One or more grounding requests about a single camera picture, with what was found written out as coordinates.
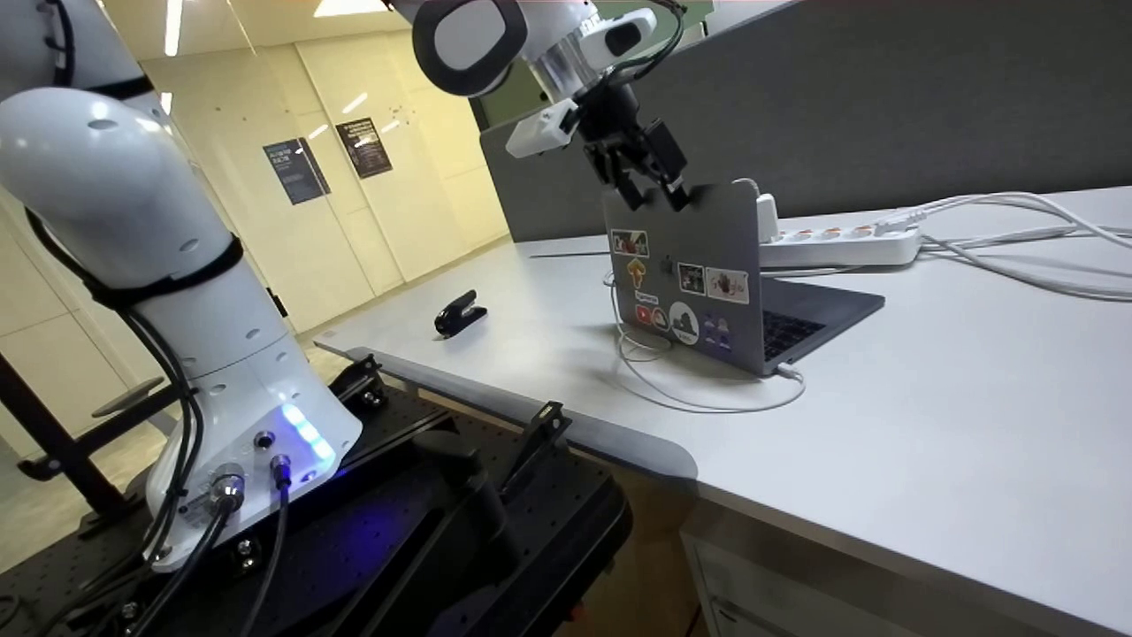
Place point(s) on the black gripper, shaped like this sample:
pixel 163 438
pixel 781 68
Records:
pixel 614 114

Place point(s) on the grey laptop with stickers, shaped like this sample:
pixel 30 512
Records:
pixel 695 254

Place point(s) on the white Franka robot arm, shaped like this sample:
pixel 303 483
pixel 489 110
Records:
pixel 117 189

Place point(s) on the white power adapter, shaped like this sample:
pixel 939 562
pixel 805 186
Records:
pixel 769 216

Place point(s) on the white power strip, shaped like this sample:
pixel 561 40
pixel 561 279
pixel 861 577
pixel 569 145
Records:
pixel 851 247

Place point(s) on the small black clip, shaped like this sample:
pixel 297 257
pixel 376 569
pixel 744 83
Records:
pixel 457 315

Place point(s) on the grey desk divider panel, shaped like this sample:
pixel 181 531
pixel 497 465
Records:
pixel 885 109

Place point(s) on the square ceiling light panel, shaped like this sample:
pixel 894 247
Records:
pixel 347 9

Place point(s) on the black robot cart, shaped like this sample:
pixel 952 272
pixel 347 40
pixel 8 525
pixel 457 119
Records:
pixel 471 543

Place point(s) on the long ceiling light strip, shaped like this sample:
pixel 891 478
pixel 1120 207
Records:
pixel 175 26

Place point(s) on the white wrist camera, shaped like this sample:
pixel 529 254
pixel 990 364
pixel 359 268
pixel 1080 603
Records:
pixel 540 128

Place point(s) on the dark wall poster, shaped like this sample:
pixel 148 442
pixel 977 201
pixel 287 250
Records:
pixel 297 171
pixel 367 145

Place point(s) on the black stand frame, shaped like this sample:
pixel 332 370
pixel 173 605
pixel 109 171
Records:
pixel 57 445

